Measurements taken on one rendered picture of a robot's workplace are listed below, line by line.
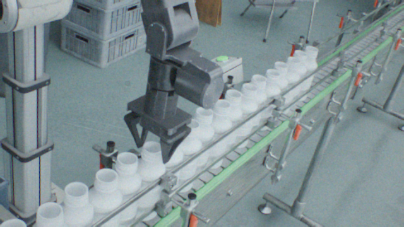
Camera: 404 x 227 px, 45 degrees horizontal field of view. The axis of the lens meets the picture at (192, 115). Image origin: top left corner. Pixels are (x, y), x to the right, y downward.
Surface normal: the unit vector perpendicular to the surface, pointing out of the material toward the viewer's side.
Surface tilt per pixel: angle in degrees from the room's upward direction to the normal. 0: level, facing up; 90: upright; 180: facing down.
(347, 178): 0
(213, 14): 98
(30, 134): 90
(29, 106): 90
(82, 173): 0
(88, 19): 90
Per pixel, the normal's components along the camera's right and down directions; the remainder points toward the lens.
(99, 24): -0.51, 0.40
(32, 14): 0.75, 0.58
